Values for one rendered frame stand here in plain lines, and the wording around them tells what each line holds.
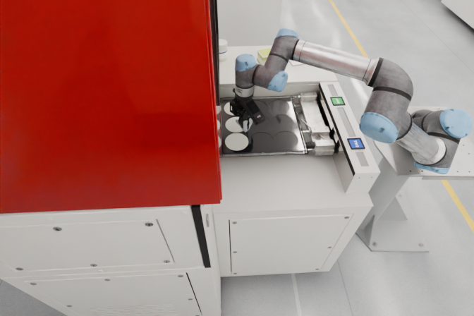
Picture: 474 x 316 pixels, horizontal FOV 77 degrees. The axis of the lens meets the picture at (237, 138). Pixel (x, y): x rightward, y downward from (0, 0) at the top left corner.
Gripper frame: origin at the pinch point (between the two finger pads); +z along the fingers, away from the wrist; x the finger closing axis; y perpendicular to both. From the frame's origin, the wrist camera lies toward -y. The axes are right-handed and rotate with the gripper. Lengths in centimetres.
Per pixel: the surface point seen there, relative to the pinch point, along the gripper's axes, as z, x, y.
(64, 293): 29, 90, 6
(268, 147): 1.4, -0.4, -12.2
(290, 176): 9.3, -0.5, -25.7
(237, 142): 1.3, 7.1, -1.2
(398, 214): 82, -75, -67
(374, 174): -3, -15, -51
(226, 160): 9.3, 13.0, -0.6
